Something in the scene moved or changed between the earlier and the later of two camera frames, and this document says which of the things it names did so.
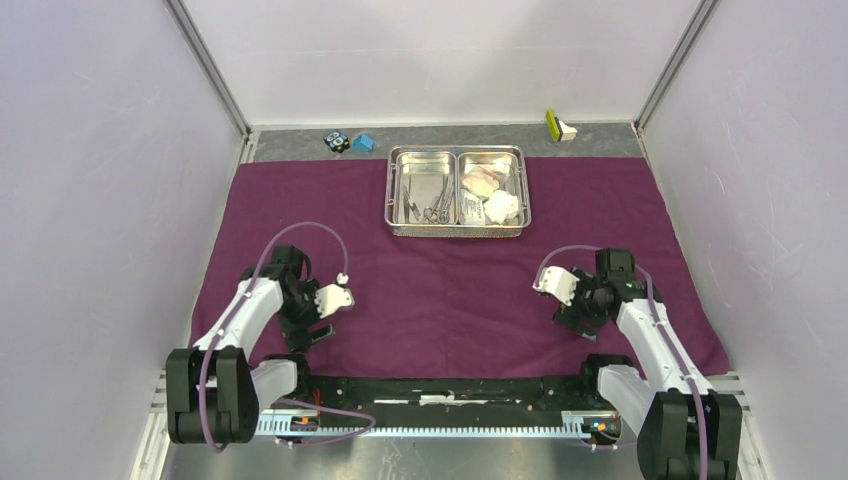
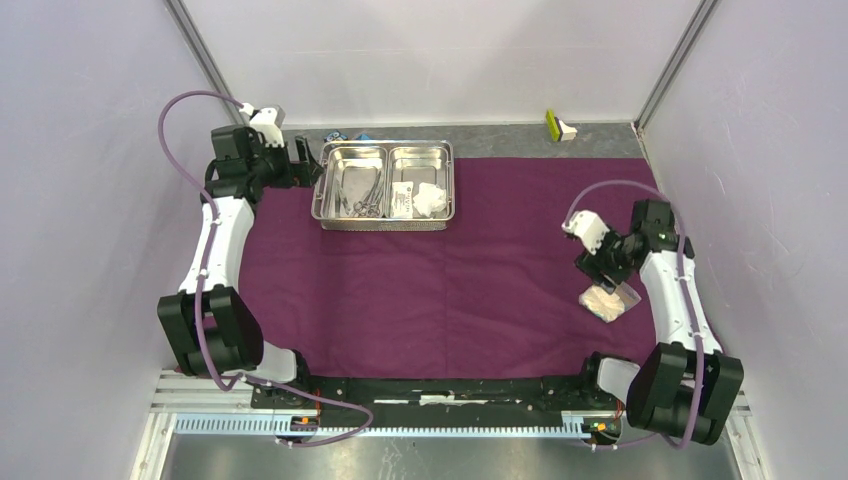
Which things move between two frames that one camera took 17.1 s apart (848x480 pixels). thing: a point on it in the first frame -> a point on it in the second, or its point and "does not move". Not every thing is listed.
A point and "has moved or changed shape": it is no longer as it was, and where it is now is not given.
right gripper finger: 566,318 -> 598,277
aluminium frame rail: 149,457 does not move
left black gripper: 297,336 -> 296,174
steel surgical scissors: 440,209 -> 370,204
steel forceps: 407,206 -> 339,196
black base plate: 428,396 does not move
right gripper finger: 587,331 -> 607,283
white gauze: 501,206 -> 430,199
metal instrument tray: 457,191 -> 385,185
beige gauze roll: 485,178 has moved or changed shape
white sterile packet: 472,210 -> 402,200
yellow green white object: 559,131 does not move
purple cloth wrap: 364,299 does not move
